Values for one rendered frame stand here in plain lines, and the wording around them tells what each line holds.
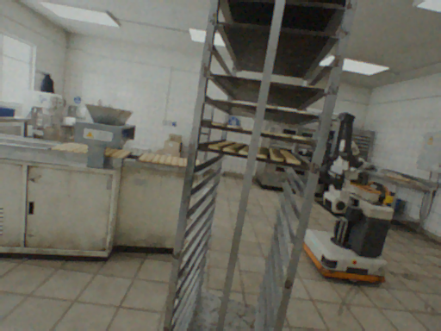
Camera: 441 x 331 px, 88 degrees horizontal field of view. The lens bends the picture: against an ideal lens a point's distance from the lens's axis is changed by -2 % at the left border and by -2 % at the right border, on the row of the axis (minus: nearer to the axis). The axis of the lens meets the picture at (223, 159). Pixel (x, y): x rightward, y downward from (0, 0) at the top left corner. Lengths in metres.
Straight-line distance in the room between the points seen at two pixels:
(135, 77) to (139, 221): 4.95
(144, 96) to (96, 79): 1.30
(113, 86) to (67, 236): 5.12
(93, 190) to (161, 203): 0.58
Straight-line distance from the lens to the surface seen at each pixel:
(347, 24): 0.94
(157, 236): 2.40
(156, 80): 6.60
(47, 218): 2.32
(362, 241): 2.76
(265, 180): 5.60
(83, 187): 2.14
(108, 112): 2.09
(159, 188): 2.22
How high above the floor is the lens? 1.33
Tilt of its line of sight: 8 degrees down
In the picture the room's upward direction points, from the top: 10 degrees clockwise
